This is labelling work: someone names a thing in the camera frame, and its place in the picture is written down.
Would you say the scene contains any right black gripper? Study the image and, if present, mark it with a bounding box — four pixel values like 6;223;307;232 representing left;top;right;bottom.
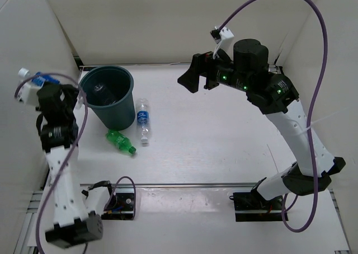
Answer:
178;46;252;94

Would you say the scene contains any blue label bottle white cap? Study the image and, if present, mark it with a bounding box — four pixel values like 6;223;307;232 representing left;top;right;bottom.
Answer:
18;68;60;87

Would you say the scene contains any clear bottle blue label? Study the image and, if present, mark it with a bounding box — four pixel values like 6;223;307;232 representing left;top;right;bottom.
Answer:
136;98;150;146

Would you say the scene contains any green plastic bottle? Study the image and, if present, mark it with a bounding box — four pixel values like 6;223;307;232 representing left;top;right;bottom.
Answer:
106;129;136;155

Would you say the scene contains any clear bottle blue cap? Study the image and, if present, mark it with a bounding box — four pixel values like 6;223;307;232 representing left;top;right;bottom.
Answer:
92;83;117;106

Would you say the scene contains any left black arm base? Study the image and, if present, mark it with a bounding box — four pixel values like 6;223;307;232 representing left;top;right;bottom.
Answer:
101;185;136;220

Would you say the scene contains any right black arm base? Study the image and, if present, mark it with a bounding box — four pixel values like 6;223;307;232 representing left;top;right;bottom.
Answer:
229;192;283;222

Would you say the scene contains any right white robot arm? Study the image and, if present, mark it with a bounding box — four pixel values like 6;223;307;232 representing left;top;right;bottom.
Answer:
177;39;314;209

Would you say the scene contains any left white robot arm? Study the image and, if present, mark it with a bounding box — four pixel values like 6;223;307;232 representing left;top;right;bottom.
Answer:
36;82;117;249

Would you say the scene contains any dark green plastic bin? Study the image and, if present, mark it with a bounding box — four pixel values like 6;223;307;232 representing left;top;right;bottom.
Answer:
80;65;135;130

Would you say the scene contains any white zip tie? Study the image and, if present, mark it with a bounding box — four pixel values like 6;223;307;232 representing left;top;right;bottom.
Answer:
296;107;350;134

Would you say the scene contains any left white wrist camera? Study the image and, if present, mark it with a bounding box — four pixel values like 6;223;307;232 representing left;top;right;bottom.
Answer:
16;82;41;107

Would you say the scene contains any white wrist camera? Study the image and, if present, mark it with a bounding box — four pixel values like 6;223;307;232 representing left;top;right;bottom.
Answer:
210;26;234;59
16;82;41;107

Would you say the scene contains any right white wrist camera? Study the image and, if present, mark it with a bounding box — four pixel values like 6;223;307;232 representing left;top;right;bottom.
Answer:
210;26;234;59

